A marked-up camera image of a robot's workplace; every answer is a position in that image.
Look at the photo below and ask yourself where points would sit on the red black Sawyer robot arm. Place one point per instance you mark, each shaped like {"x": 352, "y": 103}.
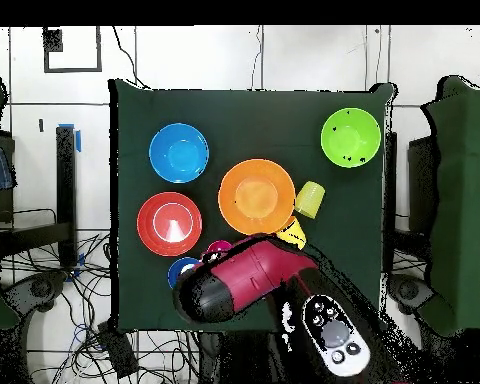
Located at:
{"x": 256, "y": 272}

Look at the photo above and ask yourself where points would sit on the pale yellow ribbed cup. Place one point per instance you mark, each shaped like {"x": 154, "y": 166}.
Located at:
{"x": 310, "y": 200}

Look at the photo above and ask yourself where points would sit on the green plastic bowl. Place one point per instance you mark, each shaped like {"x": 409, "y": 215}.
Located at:
{"x": 350, "y": 138}

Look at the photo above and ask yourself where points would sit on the large orange plastic bowl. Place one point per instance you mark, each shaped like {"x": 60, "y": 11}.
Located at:
{"x": 256, "y": 196}

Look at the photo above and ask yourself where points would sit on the black metal stand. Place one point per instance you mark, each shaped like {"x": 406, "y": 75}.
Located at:
{"x": 66, "y": 192}

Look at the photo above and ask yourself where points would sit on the yellow plastic cup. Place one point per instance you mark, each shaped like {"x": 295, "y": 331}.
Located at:
{"x": 294, "y": 234}

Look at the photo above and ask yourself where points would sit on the dark green table cloth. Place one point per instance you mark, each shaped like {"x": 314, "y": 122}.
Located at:
{"x": 256, "y": 120}

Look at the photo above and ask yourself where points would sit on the light blue plastic bowl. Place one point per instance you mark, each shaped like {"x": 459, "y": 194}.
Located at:
{"x": 178, "y": 152}

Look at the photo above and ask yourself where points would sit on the pink plastic cup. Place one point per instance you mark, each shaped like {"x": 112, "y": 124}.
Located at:
{"x": 220, "y": 246}

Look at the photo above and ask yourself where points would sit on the black square floor frame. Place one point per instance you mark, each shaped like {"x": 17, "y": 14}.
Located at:
{"x": 46, "y": 60}

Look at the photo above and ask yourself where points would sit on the red plastic bowl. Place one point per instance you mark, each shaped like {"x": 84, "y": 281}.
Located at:
{"x": 148, "y": 224}

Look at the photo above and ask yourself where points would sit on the small dark blue bowl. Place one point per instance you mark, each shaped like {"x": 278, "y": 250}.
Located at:
{"x": 176, "y": 270}

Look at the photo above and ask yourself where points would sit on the black power box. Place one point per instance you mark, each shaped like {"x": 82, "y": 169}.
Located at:
{"x": 118, "y": 352}

